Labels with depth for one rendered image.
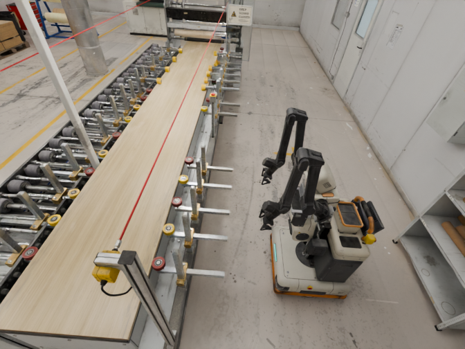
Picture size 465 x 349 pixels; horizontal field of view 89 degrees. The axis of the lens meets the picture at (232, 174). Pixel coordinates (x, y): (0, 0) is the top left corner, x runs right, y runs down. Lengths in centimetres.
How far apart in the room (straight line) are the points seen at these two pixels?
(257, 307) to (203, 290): 53
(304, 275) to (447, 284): 144
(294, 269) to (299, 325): 47
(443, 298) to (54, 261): 317
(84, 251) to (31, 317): 38
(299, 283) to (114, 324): 146
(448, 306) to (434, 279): 24
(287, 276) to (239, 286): 49
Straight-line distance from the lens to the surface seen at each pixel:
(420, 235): 343
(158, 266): 161
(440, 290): 314
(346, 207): 209
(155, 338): 178
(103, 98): 364
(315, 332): 253
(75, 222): 199
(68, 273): 178
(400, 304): 300
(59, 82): 207
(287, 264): 236
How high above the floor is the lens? 233
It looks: 44 degrees down
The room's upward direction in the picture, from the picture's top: 4 degrees clockwise
